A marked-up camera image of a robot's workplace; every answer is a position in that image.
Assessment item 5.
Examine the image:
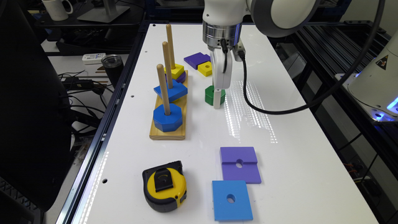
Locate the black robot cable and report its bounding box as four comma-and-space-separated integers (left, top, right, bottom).
220, 0, 386, 116

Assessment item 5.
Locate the black office chair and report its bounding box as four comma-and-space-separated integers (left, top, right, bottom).
1, 0, 73, 212

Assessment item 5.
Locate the wooden peg base board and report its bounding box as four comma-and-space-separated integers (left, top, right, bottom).
149, 81, 187, 140

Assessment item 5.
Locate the small yellow square block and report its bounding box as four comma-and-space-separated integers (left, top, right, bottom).
197, 62, 212, 77

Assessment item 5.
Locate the rear wooden peg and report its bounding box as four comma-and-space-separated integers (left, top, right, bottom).
166, 24, 175, 70

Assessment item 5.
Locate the wooden peg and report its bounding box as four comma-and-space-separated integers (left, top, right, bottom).
156, 64, 171, 116
162, 41, 174, 89
166, 24, 175, 70

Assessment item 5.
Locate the front wooden peg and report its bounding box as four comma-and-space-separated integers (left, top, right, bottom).
156, 64, 171, 116

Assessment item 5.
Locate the monitor stand base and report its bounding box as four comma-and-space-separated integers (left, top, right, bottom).
77, 0, 130, 23

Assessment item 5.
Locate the blue octagonal block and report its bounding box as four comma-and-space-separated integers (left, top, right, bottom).
153, 103, 183, 132

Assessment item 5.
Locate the yellow black tape measure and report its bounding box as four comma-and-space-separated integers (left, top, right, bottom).
142, 161, 187, 213

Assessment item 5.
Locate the large purple square block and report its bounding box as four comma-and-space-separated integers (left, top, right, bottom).
220, 147, 262, 184

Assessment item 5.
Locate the large blue square block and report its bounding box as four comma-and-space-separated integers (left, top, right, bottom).
212, 180, 253, 221

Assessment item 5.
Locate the green octagonal block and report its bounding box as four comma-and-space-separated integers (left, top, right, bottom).
205, 85, 226, 106

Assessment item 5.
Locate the blue square block on peg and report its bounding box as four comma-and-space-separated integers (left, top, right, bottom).
166, 80, 188, 102

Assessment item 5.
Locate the black power adapter with cables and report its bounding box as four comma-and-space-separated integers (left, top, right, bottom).
58, 71, 107, 95

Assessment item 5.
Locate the white mug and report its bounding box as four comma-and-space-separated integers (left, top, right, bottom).
42, 0, 73, 21

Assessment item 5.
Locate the middle wooden peg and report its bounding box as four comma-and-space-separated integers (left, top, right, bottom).
162, 41, 174, 89

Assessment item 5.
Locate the white remote control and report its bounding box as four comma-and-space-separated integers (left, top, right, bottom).
82, 53, 106, 65

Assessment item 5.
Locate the purple round block on peg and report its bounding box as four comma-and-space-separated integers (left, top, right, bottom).
173, 72, 187, 83

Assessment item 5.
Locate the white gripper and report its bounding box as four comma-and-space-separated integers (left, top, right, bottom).
209, 39, 246, 109

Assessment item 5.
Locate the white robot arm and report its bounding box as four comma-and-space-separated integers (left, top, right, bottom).
203, 0, 397, 122

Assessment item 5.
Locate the dark tumbler cup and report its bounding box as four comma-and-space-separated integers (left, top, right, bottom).
101, 54, 124, 87

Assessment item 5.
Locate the dark purple stepped block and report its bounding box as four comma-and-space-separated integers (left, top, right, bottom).
184, 52, 211, 70

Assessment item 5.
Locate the yellow block on peg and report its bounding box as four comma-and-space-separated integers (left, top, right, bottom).
170, 64, 184, 80

